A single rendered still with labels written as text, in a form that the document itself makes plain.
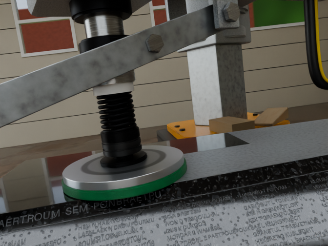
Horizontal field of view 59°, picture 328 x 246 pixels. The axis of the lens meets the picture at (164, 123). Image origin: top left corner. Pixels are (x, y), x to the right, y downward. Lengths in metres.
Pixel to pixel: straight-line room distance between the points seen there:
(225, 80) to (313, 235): 0.98
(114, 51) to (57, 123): 6.42
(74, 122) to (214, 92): 5.60
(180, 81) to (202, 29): 6.13
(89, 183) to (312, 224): 0.33
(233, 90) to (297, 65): 6.27
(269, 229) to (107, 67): 0.33
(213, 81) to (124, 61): 0.93
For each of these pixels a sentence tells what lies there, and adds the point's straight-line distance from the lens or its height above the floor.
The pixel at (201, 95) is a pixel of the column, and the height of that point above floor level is 0.93.
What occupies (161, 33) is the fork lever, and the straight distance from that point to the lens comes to 0.49.
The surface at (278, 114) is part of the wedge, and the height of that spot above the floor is 0.81.
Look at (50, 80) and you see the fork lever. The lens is 0.42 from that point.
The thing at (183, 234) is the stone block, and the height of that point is 0.81.
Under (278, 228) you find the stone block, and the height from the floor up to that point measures 0.80.
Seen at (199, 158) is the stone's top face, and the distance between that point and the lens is 0.57.
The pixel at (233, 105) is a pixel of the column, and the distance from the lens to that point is 1.40.
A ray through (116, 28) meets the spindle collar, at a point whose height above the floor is 1.12.
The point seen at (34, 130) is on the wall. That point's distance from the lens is 7.01.
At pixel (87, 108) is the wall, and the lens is 6.68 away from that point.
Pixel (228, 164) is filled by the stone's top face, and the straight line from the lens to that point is 0.52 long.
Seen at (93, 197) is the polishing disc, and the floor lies 0.87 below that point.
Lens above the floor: 1.03
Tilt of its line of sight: 8 degrees down
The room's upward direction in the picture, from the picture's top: 7 degrees counter-clockwise
